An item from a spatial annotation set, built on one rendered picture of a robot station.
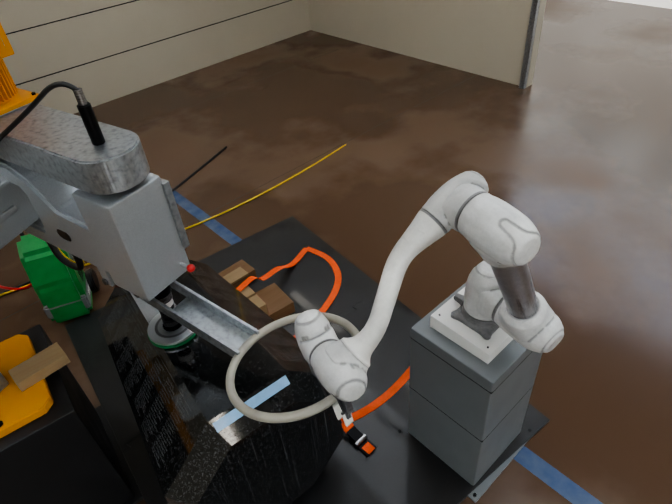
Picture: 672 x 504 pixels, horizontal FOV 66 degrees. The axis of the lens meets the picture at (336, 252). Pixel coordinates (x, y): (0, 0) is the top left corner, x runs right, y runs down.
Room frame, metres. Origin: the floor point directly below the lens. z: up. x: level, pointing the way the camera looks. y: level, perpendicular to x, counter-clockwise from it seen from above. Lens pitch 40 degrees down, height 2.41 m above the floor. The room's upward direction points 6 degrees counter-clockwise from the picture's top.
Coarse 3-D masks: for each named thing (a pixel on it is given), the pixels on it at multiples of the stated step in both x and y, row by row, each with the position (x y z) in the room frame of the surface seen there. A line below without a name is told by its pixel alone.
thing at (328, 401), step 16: (288, 320) 1.34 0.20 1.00; (336, 320) 1.28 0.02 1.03; (256, 336) 1.29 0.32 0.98; (352, 336) 1.19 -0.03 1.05; (240, 352) 1.22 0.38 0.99; (240, 400) 0.99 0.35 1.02; (336, 400) 0.93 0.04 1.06; (256, 416) 0.92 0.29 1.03; (272, 416) 0.90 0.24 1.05; (288, 416) 0.89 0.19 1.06; (304, 416) 0.89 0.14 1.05
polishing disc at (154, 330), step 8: (152, 320) 1.55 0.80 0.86; (160, 320) 1.54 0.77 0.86; (152, 328) 1.50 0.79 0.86; (160, 328) 1.50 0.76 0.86; (184, 328) 1.48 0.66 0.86; (152, 336) 1.46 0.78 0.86; (160, 336) 1.45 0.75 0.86; (168, 336) 1.45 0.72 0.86; (176, 336) 1.44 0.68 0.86; (184, 336) 1.44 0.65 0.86; (160, 344) 1.42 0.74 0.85; (168, 344) 1.41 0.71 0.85
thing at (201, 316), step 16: (176, 288) 1.53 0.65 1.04; (160, 304) 1.42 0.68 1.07; (192, 304) 1.46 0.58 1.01; (208, 304) 1.43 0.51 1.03; (176, 320) 1.38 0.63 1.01; (192, 320) 1.38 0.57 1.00; (208, 320) 1.38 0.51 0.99; (224, 320) 1.38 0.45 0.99; (240, 320) 1.34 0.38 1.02; (208, 336) 1.28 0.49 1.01; (224, 336) 1.31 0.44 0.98; (240, 336) 1.31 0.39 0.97
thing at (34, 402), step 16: (16, 336) 1.61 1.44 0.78; (0, 352) 1.52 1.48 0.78; (16, 352) 1.51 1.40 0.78; (32, 352) 1.51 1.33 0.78; (0, 368) 1.43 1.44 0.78; (0, 400) 1.27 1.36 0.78; (16, 400) 1.26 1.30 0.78; (32, 400) 1.25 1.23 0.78; (48, 400) 1.25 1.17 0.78; (0, 416) 1.20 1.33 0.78; (16, 416) 1.19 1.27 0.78; (32, 416) 1.19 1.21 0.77; (0, 432) 1.13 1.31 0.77
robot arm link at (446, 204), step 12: (456, 180) 1.20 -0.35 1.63; (468, 180) 1.19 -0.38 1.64; (480, 180) 1.19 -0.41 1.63; (444, 192) 1.18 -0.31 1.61; (456, 192) 1.16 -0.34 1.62; (468, 192) 1.14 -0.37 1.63; (480, 192) 1.14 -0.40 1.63; (432, 204) 1.17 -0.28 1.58; (444, 204) 1.15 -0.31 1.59; (456, 204) 1.13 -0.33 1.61; (444, 216) 1.13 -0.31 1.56; (456, 216) 1.11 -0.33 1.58; (456, 228) 1.11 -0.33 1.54
